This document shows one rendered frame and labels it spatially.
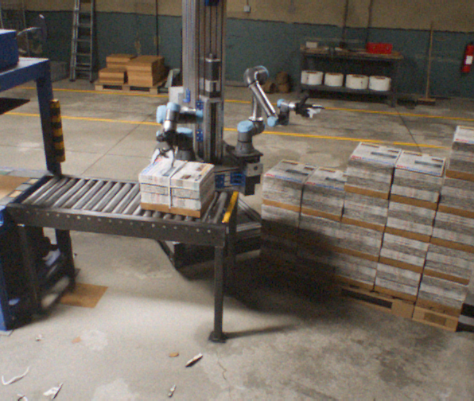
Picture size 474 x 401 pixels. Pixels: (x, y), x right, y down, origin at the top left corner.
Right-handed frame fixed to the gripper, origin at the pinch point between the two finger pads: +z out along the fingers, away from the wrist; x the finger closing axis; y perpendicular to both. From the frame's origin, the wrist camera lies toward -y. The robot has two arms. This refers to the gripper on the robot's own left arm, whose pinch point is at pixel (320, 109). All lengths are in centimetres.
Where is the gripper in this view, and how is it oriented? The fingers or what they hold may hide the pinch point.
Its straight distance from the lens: 363.8
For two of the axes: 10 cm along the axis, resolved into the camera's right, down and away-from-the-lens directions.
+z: 7.9, 2.8, -5.4
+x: -6.1, 4.3, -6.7
